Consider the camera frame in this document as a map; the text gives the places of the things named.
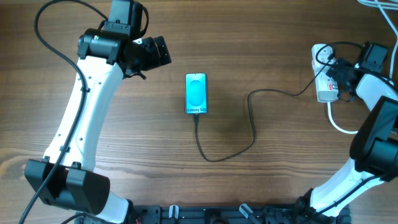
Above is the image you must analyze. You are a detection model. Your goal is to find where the white power strip cord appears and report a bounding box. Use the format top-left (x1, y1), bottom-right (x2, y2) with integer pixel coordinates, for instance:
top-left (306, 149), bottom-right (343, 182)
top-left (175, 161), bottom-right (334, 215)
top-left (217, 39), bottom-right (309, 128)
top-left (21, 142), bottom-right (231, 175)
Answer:
top-left (326, 0), bottom-right (398, 135)

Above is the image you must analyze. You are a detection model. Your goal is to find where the smartphone with teal screen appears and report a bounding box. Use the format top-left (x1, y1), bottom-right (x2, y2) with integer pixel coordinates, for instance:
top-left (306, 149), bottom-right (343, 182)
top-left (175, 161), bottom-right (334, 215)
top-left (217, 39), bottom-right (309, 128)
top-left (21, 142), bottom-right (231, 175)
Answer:
top-left (185, 73), bottom-right (207, 114)

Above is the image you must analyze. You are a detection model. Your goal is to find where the black USB charging cable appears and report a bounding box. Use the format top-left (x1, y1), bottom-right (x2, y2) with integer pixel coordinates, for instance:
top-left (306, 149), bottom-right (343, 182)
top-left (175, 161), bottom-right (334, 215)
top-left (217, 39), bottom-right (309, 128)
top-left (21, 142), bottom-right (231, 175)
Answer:
top-left (193, 49), bottom-right (336, 163)

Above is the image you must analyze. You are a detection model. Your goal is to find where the white USB charger plug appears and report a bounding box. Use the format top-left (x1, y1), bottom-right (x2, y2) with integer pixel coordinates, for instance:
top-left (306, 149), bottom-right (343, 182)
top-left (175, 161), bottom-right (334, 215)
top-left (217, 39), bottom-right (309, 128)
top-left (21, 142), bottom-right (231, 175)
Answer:
top-left (312, 54), bottom-right (336, 72)

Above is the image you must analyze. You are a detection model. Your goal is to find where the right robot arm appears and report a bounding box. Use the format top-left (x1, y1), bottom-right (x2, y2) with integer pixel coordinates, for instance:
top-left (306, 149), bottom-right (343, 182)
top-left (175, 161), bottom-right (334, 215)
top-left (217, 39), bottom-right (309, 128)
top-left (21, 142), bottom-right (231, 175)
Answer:
top-left (292, 42), bottom-right (397, 223)

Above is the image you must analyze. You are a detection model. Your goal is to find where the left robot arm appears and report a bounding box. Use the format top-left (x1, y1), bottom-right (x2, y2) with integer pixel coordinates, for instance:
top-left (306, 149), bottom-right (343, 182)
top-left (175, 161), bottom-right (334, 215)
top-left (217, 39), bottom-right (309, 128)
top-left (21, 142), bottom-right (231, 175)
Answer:
top-left (24, 1), bottom-right (171, 223)

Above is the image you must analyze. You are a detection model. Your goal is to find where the white power strip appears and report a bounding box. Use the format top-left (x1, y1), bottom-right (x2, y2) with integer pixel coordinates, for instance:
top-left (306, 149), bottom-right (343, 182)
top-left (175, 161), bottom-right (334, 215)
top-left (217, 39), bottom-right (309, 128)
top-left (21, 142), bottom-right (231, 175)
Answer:
top-left (312, 44), bottom-right (338, 103)

